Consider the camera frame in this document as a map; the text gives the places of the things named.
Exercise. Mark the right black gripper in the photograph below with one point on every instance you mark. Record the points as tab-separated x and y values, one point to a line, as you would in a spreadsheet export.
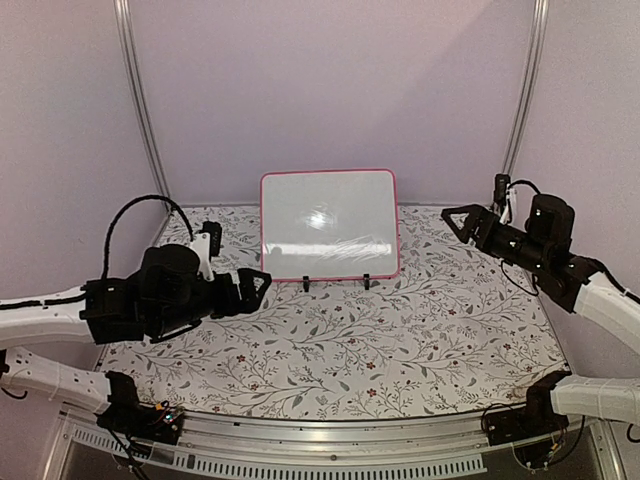
478	214

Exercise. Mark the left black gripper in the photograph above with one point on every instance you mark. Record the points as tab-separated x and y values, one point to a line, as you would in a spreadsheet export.
248	303

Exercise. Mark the pink-framed whiteboard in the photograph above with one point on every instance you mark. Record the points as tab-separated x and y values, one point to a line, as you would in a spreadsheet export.
329	225

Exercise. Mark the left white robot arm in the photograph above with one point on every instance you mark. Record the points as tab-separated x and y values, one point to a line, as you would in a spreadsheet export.
171	293

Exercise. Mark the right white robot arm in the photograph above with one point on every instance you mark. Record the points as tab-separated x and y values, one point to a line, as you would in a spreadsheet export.
581	286

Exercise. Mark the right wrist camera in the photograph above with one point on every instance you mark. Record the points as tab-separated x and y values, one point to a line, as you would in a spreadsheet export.
503	203

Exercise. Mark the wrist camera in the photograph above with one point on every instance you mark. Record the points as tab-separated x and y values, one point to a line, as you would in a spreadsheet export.
207	244
503	203

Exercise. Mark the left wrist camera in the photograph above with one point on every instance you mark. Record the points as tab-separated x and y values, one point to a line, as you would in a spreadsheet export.
207	244

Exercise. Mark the rear aluminium table rail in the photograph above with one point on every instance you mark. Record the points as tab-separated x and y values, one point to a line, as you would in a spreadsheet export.
185	205

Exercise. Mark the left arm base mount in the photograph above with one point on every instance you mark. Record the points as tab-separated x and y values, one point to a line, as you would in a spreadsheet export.
127	415

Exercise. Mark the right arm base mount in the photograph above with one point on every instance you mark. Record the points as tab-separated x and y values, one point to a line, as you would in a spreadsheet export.
504	424

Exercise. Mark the front aluminium rail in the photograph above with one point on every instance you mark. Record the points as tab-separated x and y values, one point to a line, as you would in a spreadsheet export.
214	446

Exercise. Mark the right aluminium frame post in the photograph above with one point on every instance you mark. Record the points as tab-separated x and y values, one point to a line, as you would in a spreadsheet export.
531	70

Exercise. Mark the aluminium frame post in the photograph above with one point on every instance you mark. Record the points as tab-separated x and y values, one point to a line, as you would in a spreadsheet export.
124	24
531	70

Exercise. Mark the left aluminium frame post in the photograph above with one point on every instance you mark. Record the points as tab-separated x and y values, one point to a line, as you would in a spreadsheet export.
124	24

